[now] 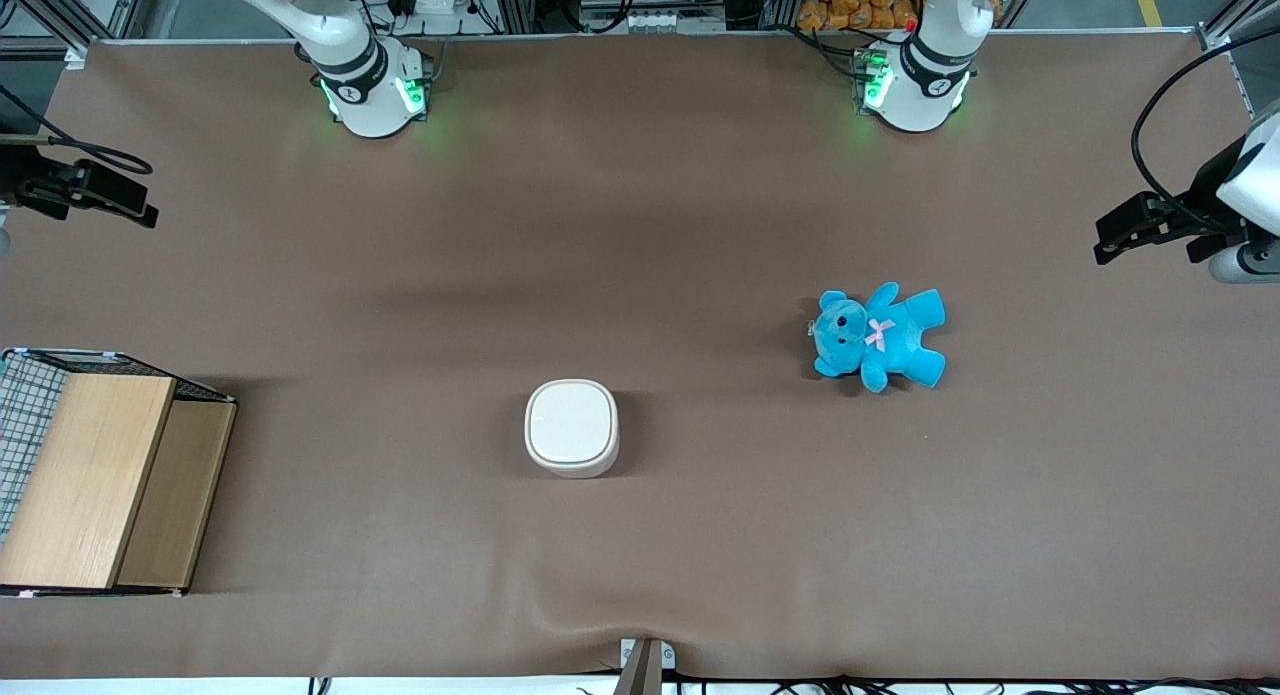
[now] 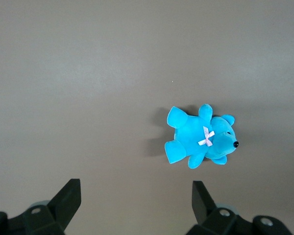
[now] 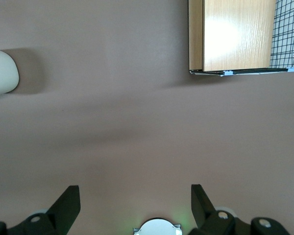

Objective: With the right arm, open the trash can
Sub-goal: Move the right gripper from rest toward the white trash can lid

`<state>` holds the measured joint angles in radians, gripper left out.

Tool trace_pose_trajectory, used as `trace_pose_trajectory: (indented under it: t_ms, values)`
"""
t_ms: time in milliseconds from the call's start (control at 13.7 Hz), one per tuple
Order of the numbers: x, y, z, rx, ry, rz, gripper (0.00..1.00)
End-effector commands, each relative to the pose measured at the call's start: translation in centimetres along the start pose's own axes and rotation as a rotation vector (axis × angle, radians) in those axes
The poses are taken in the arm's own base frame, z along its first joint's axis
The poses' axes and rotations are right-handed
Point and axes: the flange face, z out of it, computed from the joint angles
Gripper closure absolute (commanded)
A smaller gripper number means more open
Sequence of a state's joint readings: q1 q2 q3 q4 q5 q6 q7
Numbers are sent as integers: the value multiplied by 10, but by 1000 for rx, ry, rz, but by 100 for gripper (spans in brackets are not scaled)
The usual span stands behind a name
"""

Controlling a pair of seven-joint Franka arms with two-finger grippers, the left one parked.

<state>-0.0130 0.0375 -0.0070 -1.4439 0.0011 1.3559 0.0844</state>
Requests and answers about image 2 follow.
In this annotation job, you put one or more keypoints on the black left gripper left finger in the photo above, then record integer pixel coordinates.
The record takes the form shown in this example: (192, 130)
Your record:
(61, 205)

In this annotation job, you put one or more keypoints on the blue teddy bear plush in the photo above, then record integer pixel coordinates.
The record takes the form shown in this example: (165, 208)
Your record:
(193, 134)

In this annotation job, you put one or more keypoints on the brown table cover cloth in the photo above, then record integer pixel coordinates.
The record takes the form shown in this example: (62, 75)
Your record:
(88, 73)

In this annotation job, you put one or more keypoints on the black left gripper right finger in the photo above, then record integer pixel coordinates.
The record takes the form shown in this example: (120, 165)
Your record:
(205, 210)

